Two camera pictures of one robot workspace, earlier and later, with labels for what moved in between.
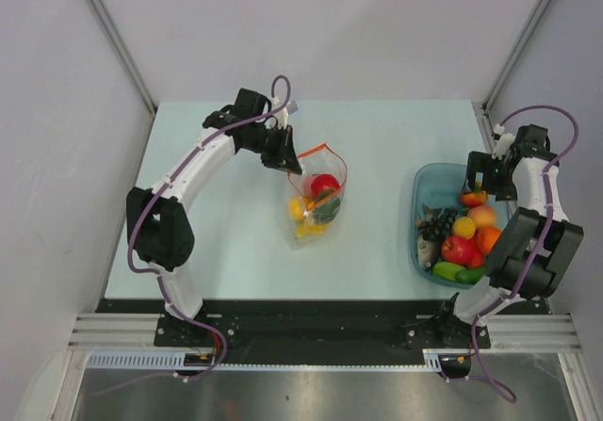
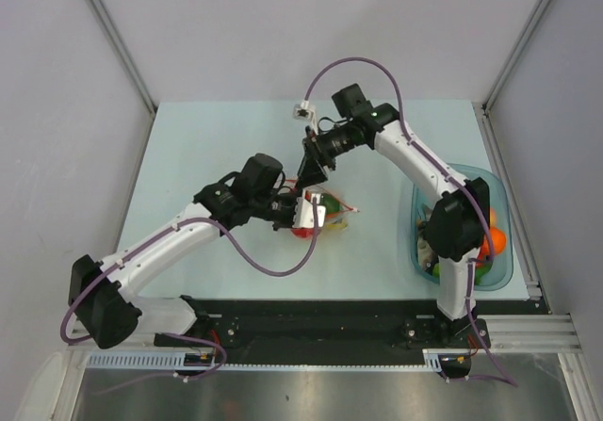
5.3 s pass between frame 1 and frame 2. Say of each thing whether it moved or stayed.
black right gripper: moved
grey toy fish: stayed
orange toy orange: stayed
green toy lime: stayed
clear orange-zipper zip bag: moved
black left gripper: moved
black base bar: stayed
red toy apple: moved
